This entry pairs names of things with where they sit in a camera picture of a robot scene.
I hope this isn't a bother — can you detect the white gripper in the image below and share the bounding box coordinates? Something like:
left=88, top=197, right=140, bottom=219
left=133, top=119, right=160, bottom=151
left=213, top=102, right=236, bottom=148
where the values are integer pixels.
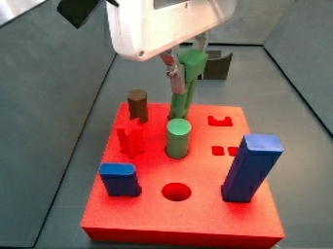
left=108, top=0, right=237, bottom=94

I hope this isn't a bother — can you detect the green three prong object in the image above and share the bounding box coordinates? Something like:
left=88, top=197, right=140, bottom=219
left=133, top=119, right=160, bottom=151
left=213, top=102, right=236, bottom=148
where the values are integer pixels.
left=169, top=50, right=209, bottom=119

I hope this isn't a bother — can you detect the black curved fixture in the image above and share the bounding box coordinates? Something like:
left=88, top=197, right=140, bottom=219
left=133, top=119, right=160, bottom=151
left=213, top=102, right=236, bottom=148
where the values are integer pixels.
left=200, top=51, right=233, bottom=80

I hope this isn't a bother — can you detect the red peg board block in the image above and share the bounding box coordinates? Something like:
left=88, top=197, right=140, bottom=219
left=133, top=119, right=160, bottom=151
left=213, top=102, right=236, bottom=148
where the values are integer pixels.
left=81, top=103, right=285, bottom=249

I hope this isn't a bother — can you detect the dark brown hexagonal peg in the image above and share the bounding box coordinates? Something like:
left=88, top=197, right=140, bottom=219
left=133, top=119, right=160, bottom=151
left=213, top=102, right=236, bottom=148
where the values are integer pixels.
left=128, top=89, right=149, bottom=124

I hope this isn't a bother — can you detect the green cylinder peg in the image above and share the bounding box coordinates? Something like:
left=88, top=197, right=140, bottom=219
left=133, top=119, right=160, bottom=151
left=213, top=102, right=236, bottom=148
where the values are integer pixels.
left=166, top=119, right=192, bottom=159

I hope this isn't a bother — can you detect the red star peg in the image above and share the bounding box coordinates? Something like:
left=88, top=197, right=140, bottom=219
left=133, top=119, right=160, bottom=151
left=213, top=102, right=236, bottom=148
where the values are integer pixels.
left=117, top=119, right=145, bottom=159

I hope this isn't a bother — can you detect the tall blue rectangular peg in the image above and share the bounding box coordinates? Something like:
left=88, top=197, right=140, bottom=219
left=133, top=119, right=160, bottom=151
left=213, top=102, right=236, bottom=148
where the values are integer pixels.
left=221, top=133, right=284, bottom=203

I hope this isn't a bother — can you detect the short blue rounded peg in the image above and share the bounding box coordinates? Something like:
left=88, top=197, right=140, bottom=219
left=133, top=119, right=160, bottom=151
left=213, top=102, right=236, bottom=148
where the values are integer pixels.
left=100, top=162, right=142, bottom=197

